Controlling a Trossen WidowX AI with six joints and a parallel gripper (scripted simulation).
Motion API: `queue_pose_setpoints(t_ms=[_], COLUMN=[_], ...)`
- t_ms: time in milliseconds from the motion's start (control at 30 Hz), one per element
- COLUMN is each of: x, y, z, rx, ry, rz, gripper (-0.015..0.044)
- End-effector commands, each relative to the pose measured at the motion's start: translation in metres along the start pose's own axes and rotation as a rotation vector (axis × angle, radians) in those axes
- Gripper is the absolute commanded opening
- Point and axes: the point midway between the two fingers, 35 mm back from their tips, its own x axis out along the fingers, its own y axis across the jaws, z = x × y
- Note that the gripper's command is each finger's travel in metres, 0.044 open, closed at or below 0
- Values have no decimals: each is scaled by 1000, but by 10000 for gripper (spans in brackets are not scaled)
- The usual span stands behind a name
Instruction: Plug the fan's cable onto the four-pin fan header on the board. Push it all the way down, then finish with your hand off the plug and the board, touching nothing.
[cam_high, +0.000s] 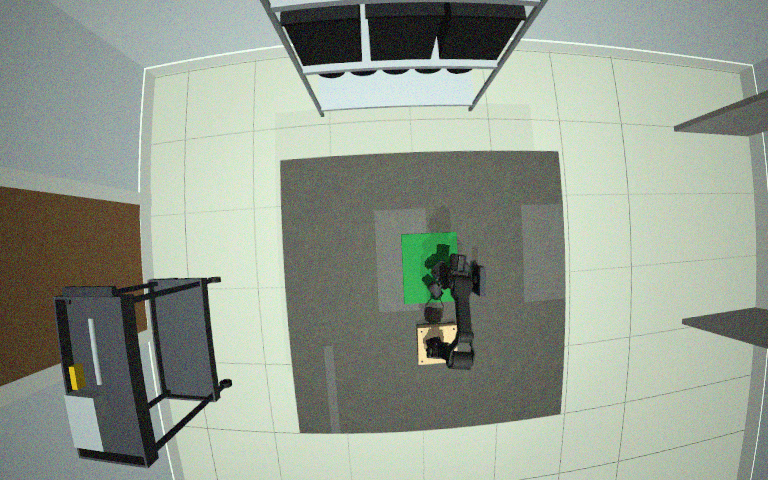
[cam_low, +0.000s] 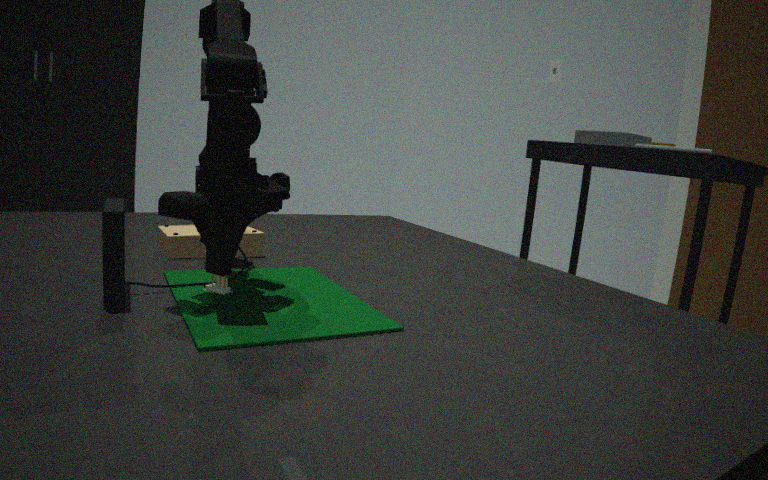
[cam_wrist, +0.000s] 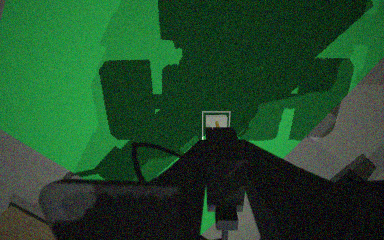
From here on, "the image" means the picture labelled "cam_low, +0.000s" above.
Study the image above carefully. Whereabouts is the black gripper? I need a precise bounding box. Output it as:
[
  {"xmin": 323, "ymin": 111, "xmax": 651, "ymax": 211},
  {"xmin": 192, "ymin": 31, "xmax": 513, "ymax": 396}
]
[{"xmin": 158, "ymin": 147, "xmax": 261, "ymax": 267}]

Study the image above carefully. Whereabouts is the green circuit board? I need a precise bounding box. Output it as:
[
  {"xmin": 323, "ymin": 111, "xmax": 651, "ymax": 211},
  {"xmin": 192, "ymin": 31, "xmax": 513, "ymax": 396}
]
[{"xmin": 164, "ymin": 267, "xmax": 404, "ymax": 352}]

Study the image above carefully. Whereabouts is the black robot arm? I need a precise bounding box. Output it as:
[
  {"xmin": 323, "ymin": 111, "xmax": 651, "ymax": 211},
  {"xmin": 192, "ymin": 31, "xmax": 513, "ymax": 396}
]
[{"xmin": 198, "ymin": 0, "xmax": 290, "ymax": 215}]

